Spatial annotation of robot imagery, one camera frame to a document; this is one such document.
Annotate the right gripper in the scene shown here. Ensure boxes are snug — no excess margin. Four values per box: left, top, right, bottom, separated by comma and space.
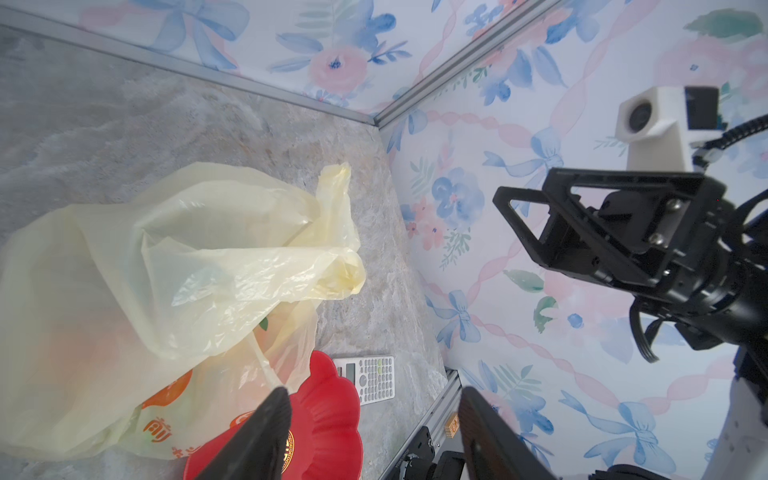
493, 168, 767, 336

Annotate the aluminium rail frame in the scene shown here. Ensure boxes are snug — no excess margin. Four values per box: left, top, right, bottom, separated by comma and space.
380, 369, 465, 480

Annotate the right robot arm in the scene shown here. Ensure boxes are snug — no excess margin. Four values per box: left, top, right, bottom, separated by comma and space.
493, 168, 767, 479

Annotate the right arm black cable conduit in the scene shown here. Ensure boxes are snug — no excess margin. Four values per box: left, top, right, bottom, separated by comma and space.
695, 112, 768, 157

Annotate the white calculator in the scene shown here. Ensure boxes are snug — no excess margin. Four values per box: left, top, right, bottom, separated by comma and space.
333, 356, 396, 406

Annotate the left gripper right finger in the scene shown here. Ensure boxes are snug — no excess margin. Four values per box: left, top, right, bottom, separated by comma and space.
458, 387, 555, 480

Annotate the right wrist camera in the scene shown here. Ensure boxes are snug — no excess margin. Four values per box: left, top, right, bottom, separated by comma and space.
615, 86, 722, 173

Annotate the yellow plastic bag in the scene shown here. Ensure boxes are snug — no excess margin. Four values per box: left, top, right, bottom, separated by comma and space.
1, 163, 366, 461

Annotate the red flower-shaped bowl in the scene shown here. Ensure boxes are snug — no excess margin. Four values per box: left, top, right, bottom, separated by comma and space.
184, 350, 363, 479

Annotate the small wooden tag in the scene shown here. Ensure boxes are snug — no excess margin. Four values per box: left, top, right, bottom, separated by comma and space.
444, 412, 460, 439

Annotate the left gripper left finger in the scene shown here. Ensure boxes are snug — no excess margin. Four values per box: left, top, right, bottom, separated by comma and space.
197, 387, 292, 480

